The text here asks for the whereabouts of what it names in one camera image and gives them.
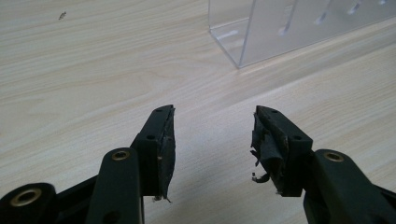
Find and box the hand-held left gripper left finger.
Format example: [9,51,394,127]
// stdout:
[84,104,177,224]

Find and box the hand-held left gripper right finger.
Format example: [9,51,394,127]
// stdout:
[249,105,396,224]

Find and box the clear acrylic rack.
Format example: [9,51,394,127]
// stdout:
[207,0,396,70]

